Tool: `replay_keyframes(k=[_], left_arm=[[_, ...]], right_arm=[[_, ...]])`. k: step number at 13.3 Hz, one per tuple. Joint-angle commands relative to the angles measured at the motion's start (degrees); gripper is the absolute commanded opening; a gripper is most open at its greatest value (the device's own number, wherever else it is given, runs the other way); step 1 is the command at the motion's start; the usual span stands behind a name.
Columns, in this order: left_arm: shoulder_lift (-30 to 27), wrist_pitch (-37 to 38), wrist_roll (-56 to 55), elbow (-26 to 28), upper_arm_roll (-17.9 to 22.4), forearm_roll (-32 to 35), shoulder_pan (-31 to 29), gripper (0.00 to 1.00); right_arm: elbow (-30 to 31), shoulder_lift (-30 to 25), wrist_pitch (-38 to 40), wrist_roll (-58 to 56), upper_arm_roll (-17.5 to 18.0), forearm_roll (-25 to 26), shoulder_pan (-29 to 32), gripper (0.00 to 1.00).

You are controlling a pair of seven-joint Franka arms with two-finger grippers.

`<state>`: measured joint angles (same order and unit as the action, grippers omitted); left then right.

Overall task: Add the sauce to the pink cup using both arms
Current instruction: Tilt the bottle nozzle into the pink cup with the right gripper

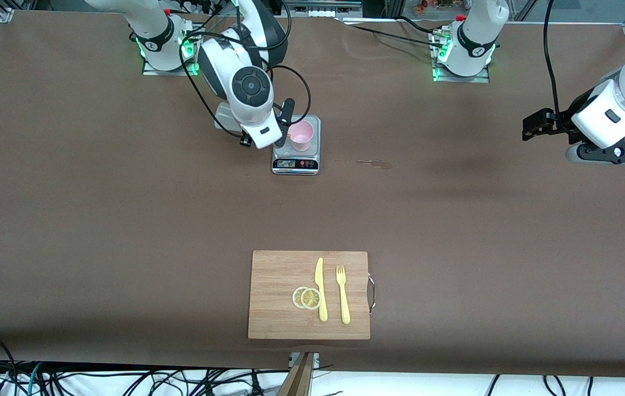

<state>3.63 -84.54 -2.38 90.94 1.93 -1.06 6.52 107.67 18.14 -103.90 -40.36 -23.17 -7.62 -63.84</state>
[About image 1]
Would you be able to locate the wooden beam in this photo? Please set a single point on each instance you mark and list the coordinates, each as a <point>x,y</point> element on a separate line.
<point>297,382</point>

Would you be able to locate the lemon slice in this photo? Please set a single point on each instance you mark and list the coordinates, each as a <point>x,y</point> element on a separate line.
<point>311,298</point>
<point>296,297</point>

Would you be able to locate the orange toy items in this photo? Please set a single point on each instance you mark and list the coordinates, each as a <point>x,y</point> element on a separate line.
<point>422,6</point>

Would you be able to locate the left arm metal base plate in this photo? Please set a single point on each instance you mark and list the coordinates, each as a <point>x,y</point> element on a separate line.
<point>458,80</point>

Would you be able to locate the small metal bracket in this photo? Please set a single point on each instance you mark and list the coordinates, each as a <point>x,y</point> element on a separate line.
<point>316,360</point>

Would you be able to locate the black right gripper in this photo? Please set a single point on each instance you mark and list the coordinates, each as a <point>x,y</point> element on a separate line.
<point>249,141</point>

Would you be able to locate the pink plastic cup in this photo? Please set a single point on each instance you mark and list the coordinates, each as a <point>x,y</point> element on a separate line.
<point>301,135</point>

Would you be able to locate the silver digital kitchen scale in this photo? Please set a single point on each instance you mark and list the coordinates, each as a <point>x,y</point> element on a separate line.
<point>296,163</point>

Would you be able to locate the grey power strip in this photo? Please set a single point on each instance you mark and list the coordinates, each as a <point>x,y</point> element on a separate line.
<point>321,12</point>

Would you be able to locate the yellow plastic fork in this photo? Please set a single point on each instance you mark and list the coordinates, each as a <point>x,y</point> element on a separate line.
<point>343,294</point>

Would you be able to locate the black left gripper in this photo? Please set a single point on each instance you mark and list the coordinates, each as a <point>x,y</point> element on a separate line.
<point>564,117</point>

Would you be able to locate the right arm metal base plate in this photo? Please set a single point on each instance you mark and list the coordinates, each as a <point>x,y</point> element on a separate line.
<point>169,72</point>

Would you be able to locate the bamboo cutting board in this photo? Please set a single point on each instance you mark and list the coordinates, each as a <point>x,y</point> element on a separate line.
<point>274,308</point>

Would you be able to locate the yellow plastic knife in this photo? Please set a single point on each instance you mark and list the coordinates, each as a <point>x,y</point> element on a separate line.
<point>319,278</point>

